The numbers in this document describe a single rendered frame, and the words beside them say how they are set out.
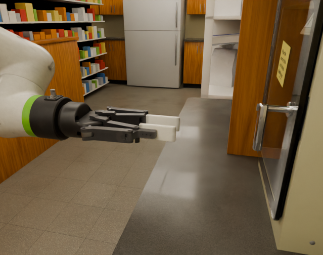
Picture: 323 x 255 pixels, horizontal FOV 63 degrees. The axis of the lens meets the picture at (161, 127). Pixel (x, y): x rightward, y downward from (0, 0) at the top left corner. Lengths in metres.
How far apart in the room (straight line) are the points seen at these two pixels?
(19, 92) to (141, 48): 4.99
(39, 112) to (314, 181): 0.51
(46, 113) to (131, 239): 0.30
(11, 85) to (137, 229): 0.40
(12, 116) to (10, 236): 1.60
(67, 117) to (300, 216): 0.47
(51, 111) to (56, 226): 1.59
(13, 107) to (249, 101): 0.61
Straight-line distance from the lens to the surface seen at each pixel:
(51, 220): 2.15
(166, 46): 5.42
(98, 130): 0.49
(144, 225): 0.59
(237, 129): 0.84
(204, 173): 0.76
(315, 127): 0.46
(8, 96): 0.63
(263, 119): 0.48
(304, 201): 0.52
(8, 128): 0.63
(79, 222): 2.07
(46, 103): 0.57
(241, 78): 0.79
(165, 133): 0.49
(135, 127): 0.49
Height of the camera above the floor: 1.34
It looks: 22 degrees down
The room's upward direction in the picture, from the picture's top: straight up
